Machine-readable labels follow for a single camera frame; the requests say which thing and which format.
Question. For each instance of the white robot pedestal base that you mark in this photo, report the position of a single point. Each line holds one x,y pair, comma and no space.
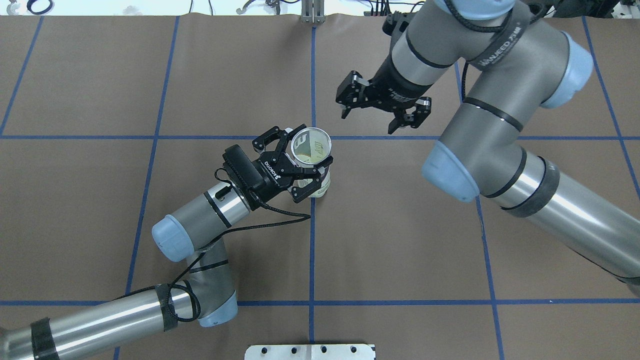
348,351

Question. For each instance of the white tennis ball can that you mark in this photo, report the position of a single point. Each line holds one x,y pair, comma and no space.
308,148

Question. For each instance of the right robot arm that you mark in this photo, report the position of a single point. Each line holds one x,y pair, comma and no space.
524,64

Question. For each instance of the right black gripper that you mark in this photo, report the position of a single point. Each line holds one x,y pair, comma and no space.
395,89

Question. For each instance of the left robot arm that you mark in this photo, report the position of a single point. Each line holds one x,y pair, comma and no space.
289,161

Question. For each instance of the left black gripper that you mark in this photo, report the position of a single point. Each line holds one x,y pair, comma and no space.
272,173

